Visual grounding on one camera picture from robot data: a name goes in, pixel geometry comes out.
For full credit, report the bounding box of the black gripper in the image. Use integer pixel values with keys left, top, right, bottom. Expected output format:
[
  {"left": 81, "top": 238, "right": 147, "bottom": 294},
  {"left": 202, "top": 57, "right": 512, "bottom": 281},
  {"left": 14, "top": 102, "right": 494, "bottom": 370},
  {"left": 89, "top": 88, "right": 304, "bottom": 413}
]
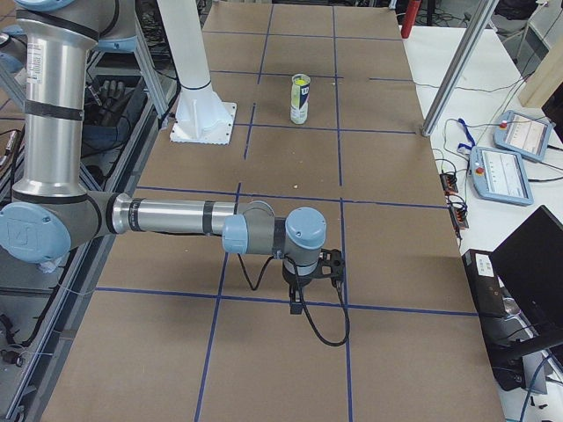
[{"left": 282, "top": 249, "right": 344, "bottom": 315}]

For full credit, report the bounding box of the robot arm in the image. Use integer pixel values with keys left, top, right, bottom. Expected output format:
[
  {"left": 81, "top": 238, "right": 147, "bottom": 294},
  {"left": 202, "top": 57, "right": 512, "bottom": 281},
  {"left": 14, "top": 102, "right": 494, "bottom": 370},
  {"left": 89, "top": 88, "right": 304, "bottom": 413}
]
[{"left": 1, "top": 1, "right": 344, "bottom": 314}]

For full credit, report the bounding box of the clear tennis ball can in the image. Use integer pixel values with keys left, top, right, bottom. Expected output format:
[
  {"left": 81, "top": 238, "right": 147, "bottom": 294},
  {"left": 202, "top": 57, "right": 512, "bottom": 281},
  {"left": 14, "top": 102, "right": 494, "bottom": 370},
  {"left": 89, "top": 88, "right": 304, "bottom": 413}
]
[{"left": 290, "top": 73, "right": 311, "bottom": 125}]

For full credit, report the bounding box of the brown paper table cover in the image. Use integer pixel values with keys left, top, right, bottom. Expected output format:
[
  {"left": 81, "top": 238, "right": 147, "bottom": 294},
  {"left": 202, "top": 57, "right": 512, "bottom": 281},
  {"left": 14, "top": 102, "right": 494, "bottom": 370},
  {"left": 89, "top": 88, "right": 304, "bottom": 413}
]
[{"left": 41, "top": 0, "right": 507, "bottom": 422}]

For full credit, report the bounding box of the black box unit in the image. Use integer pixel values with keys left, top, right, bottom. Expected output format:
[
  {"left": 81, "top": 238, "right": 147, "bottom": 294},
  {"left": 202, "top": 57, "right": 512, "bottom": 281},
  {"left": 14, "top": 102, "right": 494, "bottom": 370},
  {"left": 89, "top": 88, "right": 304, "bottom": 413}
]
[{"left": 462, "top": 249, "right": 523, "bottom": 346}]

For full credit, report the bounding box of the near teach pendant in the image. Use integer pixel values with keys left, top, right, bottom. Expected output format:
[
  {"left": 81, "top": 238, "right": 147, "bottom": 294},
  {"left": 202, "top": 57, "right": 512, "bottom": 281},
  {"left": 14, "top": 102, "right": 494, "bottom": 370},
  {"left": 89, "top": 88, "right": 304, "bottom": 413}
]
[{"left": 469, "top": 147, "right": 534, "bottom": 206}]

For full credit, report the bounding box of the teach pendant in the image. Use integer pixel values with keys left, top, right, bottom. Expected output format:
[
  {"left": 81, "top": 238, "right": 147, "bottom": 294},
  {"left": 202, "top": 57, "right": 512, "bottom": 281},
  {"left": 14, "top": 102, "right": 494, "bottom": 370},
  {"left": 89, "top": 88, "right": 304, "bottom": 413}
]
[
  {"left": 469, "top": 147, "right": 534, "bottom": 206},
  {"left": 494, "top": 110, "right": 554, "bottom": 163}
]

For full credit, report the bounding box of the black laptop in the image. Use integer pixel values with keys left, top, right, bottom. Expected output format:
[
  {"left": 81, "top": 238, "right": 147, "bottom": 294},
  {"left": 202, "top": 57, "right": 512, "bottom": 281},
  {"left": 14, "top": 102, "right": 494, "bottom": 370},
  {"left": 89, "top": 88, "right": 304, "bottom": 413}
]
[{"left": 490, "top": 205, "right": 562, "bottom": 328}]

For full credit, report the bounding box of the far teach pendant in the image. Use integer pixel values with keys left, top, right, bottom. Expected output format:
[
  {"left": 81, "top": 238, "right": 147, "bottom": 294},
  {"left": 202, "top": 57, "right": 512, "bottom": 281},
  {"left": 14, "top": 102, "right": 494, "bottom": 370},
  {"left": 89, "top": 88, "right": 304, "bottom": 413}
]
[{"left": 494, "top": 110, "right": 554, "bottom": 163}]

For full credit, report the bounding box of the red cylinder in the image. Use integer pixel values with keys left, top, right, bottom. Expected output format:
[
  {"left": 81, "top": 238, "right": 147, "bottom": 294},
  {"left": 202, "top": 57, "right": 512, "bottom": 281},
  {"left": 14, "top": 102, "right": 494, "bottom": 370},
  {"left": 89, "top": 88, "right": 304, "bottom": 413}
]
[{"left": 401, "top": 0, "right": 421, "bottom": 40}]

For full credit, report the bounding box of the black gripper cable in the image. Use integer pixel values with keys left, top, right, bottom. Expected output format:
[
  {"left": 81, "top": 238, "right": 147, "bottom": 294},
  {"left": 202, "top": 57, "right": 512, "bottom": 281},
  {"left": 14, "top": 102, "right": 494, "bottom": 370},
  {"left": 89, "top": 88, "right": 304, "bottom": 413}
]
[{"left": 237, "top": 254, "right": 351, "bottom": 347}]

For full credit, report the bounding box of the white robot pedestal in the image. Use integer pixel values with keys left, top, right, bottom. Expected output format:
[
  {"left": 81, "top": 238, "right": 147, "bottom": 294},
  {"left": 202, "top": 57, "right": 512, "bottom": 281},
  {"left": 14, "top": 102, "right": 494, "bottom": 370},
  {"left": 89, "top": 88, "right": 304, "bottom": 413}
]
[{"left": 157, "top": 0, "right": 237, "bottom": 145}]

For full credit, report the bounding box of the blue lanyard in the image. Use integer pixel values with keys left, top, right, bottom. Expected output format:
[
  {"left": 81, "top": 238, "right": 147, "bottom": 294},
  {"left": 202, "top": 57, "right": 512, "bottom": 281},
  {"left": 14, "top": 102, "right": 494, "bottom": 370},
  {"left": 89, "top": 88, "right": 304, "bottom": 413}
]
[{"left": 455, "top": 117, "right": 476, "bottom": 156}]

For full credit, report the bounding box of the aluminium frame post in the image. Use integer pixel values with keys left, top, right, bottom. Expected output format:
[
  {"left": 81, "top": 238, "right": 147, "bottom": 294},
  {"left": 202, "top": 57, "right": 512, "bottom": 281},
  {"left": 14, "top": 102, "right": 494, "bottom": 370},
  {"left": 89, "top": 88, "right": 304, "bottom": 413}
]
[{"left": 421, "top": 0, "right": 499, "bottom": 137}]

